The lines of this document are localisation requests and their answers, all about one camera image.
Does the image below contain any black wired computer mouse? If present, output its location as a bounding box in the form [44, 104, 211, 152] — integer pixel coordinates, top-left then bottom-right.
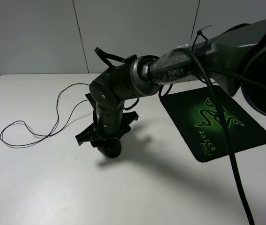
[0, 83, 122, 159]

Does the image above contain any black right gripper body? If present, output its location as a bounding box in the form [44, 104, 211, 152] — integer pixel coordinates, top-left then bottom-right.
[75, 93, 139, 147]

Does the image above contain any black green Razer mouse pad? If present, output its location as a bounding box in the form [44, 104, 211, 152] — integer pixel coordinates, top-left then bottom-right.
[160, 86, 266, 163]

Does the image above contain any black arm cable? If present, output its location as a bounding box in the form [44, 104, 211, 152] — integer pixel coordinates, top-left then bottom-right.
[158, 48, 255, 225]

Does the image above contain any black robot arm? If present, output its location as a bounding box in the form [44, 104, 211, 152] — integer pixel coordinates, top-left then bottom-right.
[75, 19, 266, 147]

